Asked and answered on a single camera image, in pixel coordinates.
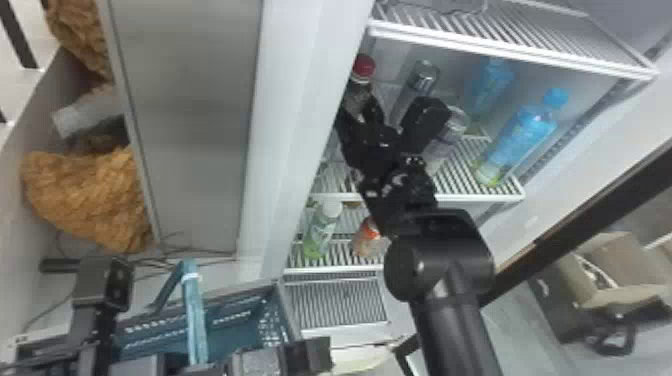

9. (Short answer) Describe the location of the beige chair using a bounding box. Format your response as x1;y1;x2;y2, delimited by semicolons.
529;230;672;358

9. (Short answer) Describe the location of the fridge door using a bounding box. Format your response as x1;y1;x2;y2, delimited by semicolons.
390;31;672;376

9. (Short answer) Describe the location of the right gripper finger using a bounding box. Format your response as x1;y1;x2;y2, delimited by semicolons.
366;96;404;143
333;103;370;155

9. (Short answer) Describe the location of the white fridge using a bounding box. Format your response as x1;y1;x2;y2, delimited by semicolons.
96;0;672;349

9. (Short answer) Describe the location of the silver can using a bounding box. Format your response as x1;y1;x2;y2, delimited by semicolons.
388;59;441;128

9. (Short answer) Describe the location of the blue bottle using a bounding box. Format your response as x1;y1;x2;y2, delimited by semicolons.
463;57;516;123
471;87;572;188

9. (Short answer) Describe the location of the blue basket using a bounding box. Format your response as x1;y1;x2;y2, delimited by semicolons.
111;259;293;370

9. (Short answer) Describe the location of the green bottle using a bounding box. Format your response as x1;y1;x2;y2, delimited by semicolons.
301;198;344;262

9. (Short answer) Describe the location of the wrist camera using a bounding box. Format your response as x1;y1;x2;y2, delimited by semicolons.
71;256;135;313
399;95;454;159

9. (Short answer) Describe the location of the dark bottle with red cap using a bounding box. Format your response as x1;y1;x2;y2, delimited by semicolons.
343;52;378;123

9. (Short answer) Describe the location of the brown furry cloth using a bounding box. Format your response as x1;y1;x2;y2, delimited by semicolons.
43;0;115;81
19;145;155;254

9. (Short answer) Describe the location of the orange bottle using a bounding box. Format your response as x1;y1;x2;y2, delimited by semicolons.
350;215;383;259

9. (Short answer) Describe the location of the clear bottle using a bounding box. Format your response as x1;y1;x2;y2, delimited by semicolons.
421;104;472;177

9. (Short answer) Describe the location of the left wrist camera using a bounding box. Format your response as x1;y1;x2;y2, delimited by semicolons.
71;256;135;313

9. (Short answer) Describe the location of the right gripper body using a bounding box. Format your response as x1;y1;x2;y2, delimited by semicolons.
342;133;417;183

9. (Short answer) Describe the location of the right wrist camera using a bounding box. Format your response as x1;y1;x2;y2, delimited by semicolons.
399;95;454;159

